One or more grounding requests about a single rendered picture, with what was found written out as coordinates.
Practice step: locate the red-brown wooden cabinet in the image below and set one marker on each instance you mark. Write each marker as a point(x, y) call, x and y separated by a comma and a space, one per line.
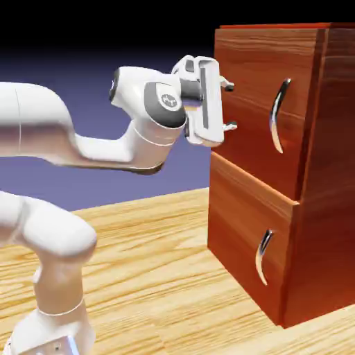
point(319, 177)

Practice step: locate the small wooden cabinet door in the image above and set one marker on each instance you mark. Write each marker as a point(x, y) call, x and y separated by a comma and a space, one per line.
point(244, 230)

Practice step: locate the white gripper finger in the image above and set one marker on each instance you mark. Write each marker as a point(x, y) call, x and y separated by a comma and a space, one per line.
point(228, 84)
point(230, 125)

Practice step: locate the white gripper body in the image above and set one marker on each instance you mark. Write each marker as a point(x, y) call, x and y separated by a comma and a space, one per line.
point(211, 102)

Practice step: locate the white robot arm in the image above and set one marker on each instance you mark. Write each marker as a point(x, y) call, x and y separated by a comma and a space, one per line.
point(50, 130)

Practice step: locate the large wooden cabinet door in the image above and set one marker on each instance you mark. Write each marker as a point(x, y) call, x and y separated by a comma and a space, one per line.
point(249, 111)

